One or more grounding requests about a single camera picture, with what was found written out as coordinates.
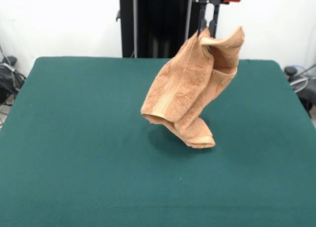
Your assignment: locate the orange terry towel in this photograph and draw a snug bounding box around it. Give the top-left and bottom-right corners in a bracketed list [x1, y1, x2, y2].
[140, 26, 246, 149]

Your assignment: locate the dark green table cloth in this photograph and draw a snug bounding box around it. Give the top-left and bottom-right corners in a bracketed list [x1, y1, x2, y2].
[0, 56, 316, 227]

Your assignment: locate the black cable tangle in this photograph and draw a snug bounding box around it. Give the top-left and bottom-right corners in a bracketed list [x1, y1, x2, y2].
[0, 55, 27, 107]

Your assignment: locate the black wheeled stand base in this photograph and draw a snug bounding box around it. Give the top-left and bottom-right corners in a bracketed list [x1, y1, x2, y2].
[283, 65, 316, 119]

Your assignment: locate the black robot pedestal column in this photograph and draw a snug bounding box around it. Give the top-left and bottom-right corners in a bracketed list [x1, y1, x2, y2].
[115, 0, 200, 59]

